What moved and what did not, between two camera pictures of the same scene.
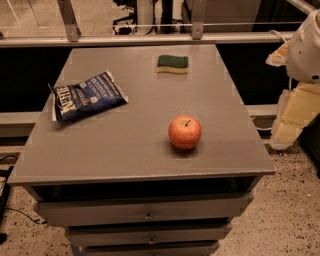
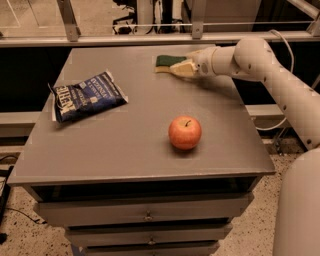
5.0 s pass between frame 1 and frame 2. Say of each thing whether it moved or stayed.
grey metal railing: stayed
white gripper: moved
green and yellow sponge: stayed
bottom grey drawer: stayed
